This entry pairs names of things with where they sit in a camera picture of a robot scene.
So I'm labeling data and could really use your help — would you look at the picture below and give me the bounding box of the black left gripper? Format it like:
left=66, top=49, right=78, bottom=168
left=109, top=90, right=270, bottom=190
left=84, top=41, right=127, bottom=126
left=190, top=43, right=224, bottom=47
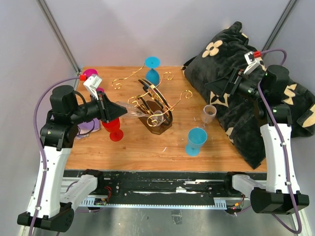
left=70, top=90, right=128, bottom=124

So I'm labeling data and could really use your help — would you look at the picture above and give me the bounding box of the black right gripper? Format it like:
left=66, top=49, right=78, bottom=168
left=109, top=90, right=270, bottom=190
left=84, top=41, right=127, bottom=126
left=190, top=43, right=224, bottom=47
left=205, top=67, right=266, bottom=102

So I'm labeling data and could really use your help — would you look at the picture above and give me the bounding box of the red plastic wine glass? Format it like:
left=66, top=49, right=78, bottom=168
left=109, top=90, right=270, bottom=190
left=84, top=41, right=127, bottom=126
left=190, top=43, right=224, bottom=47
left=101, top=118, right=124, bottom=142

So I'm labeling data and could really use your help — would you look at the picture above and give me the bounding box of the clear wine glass front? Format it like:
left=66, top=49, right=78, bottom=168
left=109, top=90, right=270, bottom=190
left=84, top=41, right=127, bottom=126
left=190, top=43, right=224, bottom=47
left=198, top=105, right=217, bottom=129

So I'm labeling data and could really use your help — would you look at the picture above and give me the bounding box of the clear wine glass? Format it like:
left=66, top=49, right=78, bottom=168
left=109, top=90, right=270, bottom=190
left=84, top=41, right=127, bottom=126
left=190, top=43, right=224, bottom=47
left=198, top=105, right=217, bottom=129
left=116, top=101, right=166, bottom=127

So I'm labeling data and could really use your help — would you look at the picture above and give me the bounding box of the magenta plastic wine glass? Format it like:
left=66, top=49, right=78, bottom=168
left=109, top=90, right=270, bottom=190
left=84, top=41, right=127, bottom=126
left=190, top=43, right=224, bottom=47
left=82, top=69, right=104, bottom=93

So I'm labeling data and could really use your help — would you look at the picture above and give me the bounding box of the clear wine glass back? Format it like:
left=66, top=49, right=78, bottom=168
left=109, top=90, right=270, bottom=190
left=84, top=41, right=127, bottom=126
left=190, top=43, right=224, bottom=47
left=116, top=101, right=166, bottom=127

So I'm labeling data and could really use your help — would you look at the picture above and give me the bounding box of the blue plastic wine glass back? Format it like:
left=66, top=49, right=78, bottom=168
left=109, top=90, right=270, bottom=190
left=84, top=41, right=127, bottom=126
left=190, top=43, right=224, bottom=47
left=145, top=57, right=160, bottom=86

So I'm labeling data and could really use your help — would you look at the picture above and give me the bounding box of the blue plastic wine glass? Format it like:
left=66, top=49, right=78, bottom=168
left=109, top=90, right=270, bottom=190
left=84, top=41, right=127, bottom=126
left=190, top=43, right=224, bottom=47
left=185, top=127, right=208, bottom=156
left=145, top=57, right=160, bottom=86

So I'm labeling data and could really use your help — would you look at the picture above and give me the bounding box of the blue plastic wine glass front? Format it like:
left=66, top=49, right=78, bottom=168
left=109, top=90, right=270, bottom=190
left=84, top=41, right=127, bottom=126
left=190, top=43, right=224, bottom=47
left=185, top=127, right=208, bottom=156

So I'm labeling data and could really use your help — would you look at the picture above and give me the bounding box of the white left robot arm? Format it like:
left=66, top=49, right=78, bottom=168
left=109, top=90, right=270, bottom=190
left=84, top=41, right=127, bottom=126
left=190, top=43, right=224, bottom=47
left=17, top=85, right=127, bottom=235

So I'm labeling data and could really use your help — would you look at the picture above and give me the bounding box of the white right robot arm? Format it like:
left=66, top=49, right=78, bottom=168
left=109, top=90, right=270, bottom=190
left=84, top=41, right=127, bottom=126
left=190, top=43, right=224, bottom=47
left=206, top=65, right=310, bottom=215

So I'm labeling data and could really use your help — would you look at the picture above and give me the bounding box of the purple folded cloth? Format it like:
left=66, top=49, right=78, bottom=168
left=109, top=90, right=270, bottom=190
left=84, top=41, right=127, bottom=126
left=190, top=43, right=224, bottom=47
left=76, top=118, right=101, bottom=140

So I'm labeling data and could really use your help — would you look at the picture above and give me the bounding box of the black floral plush pillow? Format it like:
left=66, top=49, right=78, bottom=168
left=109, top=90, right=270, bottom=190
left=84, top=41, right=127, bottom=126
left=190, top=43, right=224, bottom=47
left=181, top=21, right=315, bottom=170

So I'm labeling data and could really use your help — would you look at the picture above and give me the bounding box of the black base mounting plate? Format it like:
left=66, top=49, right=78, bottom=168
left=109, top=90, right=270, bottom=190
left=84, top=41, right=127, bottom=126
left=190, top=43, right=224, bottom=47
left=63, top=169, right=269, bottom=206

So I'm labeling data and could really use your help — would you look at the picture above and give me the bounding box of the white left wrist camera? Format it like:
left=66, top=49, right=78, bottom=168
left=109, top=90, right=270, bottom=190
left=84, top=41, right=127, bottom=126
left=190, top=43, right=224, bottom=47
left=79, top=74, right=102, bottom=100

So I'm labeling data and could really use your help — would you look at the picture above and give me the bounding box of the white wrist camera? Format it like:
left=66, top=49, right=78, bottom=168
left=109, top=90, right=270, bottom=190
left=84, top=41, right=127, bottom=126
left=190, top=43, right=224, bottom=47
left=244, top=51, right=266, bottom=75
left=79, top=74, right=102, bottom=100

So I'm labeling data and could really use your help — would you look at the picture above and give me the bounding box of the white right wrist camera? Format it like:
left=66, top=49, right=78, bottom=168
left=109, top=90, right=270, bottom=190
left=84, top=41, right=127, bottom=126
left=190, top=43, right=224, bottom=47
left=244, top=51, right=266, bottom=75

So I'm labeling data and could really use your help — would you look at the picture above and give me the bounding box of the gold wire wine glass rack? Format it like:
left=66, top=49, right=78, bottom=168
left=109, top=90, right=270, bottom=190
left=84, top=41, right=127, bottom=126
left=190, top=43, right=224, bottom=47
left=126, top=71, right=193, bottom=135

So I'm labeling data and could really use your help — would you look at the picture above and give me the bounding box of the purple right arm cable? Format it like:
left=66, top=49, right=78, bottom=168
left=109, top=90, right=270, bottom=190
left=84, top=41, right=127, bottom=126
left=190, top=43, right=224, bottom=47
left=256, top=48, right=303, bottom=234

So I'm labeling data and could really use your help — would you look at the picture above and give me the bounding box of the aluminium frame rail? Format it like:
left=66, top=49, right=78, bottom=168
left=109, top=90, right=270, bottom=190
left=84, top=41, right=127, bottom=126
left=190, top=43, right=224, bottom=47
left=31, top=176, right=303, bottom=211

